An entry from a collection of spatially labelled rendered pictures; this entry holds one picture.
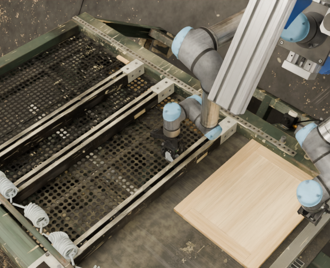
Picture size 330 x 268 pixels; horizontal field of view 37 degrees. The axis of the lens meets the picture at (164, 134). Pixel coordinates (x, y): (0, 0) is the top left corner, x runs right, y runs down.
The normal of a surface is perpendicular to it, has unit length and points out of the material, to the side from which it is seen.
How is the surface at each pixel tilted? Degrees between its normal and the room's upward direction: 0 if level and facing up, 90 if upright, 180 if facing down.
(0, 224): 58
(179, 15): 0
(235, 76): 0
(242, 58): 0
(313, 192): 28
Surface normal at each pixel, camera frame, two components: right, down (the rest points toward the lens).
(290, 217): -0.01, -0.68
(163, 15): -0.59, 0.08
